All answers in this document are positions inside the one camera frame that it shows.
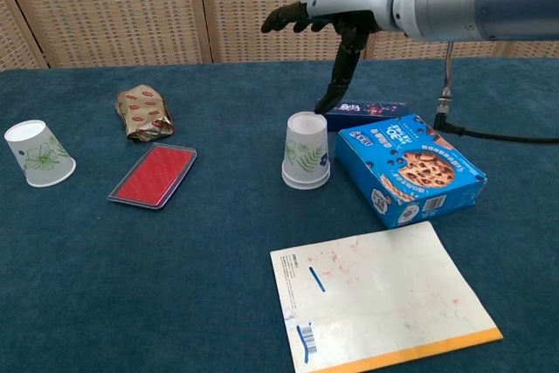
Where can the white paper cup green flower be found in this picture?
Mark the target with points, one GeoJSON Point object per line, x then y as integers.
{"type": "Point", "coordinates": [305, 150]}
{"type": "Point", "coordinates": [39, 159]}
{"type": "Point", "coordinates": [305, 186]}

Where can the dark blue long box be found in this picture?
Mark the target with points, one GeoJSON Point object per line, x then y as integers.
{"type": "Point", "coordinates": [371, 112]}

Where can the blue chocolate cookie box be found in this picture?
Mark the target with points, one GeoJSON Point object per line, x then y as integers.
{"type": "Point", "coordinates": [410, 167]}

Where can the crumpled gold snack wrapper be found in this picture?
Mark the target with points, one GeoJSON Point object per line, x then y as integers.
{"type": "Point", "coordinates": [144, 113]}

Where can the red pad in clear case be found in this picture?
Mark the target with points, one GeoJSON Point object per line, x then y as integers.
{"type": "Point", "coordinates": [153, 176]}

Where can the white booklet with orange edge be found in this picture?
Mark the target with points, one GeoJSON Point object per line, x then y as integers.
{"type": "Point", "coordinates": [371, 303]}

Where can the teal velvet tablecloth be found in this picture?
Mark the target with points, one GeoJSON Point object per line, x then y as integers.
{"type": "Point", "coordinates": [174, 281]}

